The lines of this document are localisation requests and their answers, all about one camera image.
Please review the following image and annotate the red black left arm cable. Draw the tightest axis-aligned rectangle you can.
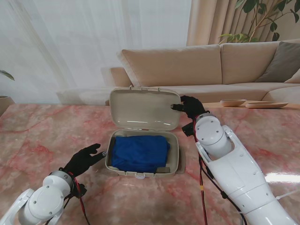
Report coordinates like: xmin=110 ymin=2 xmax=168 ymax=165
xmin=44 ymin=172 xmax=91 ymax=225

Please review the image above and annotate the grey sofa cushion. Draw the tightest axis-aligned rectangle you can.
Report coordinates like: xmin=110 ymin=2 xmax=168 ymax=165
xmin=255 ymin=40 xmax=300 ymax=83

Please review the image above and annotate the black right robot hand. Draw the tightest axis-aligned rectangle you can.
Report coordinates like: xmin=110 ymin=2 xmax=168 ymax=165
xmin=171 ymin=95 xmax=210 ymax=120

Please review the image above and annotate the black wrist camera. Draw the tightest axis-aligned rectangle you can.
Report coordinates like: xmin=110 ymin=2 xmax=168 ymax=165
xmin=182 ymin=123 xmax=195 ymax=137
xmin=70 ymin=184 xmax=87 ymax=199

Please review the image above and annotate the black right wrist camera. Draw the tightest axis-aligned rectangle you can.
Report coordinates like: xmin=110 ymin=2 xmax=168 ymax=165
xmin=182 ymin=123 xmax=195 ymax=137

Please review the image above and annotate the white cable tie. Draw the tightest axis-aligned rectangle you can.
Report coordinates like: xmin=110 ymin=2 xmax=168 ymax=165
xmin=275 ymin=191 xmax=297 ymax=202

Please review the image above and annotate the red black arm cable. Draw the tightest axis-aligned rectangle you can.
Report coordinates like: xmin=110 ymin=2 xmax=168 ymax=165
xmin=192 ymin=118 xmax=247 ymax=225
xmin=44 ymin=172 xmax=91 ymax=225

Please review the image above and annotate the beige drape curtain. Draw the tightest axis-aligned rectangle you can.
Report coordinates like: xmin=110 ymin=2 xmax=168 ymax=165
xmin=186 ymin=0 xmax=300 ymax=45

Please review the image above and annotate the tall green leafy plant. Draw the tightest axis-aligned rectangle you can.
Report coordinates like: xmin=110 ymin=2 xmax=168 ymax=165
xmin=219 ymin=0 xmax=300 ymax=43

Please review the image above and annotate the beige sofa cushion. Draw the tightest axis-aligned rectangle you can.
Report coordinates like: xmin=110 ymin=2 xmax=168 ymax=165
xmin=284 ymin=70 xmax=300 ymax=84

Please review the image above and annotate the red black right arm cable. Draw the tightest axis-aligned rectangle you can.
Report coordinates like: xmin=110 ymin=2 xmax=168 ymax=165
xmin=192 ymin=118 xmax=247 ymax=225

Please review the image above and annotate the oval wooden tray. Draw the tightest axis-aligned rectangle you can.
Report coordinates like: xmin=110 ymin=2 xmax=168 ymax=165
xmin=245 ymin=101 xmax=289 ymax=109

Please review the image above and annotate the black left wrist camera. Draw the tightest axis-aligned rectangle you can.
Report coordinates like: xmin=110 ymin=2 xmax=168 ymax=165
xmin=70 ymin=184 xmax=87 ymax=199

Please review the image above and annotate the small green plant leaf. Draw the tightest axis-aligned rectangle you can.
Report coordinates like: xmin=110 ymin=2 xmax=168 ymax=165
xmin=0 ymin=69 xmax=15 ymax=82

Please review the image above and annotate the small wooden bowl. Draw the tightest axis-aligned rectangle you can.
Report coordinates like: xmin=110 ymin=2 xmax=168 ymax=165
xmin=220 ymin=99 xmax=247 ymax=107

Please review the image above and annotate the beige sectional sofa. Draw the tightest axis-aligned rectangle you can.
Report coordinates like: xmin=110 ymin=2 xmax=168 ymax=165
xmin=56 ymin=38 xmax=300 ymax=106

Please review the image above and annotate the beige hard suitcase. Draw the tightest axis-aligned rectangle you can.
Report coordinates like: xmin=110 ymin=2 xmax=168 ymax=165
xmin=105 ymin=86 xmax=187 ymax=180

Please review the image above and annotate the blue shirt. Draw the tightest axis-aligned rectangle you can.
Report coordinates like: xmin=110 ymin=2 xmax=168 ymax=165
xmin=111 ymin=135 xmax=171 ymax=173

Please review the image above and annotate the white sheer curtain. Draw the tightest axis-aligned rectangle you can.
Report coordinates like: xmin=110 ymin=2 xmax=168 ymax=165
xmin=0 ymin=0 xmax=192 ymax=105

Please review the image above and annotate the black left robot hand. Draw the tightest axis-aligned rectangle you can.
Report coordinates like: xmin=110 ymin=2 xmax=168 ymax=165
xmin=62 ymin=143 xmax=107 ymax=176

